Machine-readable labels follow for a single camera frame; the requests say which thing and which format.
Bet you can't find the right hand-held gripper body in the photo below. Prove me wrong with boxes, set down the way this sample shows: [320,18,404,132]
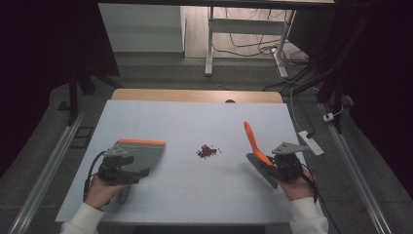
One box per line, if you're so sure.
[272,141,308,183]

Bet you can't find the white cabinet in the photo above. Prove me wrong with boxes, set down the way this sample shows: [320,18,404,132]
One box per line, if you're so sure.
[97,3,187,54]

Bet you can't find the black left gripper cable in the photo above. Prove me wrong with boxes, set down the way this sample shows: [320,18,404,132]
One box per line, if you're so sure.
[83,150,107,203]

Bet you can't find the orange brush with grey bristles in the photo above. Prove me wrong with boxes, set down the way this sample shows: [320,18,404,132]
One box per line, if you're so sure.
[244,121,280,190]

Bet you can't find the black metal stand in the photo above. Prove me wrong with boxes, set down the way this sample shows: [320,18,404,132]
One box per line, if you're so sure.
[282,13,376,135]
[65,62,115,127]

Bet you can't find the aluminium floor rail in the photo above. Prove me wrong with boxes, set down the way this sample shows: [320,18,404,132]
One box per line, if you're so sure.
[8,110,87,234]
[319,102,394,234]

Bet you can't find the person's left hand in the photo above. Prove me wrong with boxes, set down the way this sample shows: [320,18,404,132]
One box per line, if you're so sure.
[85,175,131,212]

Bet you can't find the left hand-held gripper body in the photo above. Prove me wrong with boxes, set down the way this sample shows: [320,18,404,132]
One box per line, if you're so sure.
[96,145,131,186]

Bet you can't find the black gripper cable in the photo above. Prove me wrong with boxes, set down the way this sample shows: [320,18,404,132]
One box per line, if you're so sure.
[300,162,321,205]
[83,150,107,203]

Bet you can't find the tangle of floor cables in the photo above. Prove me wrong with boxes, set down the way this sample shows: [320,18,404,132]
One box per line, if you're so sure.
[212,8,311,67]

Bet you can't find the white table cover sheet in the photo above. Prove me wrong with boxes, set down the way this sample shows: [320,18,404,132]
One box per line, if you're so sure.
[55,99,326,226]

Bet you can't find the dark curtain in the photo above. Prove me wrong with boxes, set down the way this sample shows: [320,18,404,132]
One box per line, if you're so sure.
[0,0,121,178]
[286,0,413,198]

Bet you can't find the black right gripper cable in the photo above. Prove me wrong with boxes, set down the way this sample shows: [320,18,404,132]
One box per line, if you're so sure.
[300,162,321,205]

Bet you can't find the white power strip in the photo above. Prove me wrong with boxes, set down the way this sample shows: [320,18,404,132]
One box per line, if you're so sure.
[298,130,325,157]

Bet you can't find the white desk frame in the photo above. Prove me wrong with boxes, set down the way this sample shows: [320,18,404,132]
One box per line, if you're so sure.
[204,6,297,79]

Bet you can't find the grey dustpan with orange edge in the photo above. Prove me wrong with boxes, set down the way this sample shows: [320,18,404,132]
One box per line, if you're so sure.
[111,138,167,206]

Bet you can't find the pile of red crumbs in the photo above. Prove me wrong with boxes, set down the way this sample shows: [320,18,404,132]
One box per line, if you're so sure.
[195,143,222,160]

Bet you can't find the person's right hand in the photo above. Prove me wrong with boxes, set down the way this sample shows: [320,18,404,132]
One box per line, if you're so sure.
[277,170,316,202]

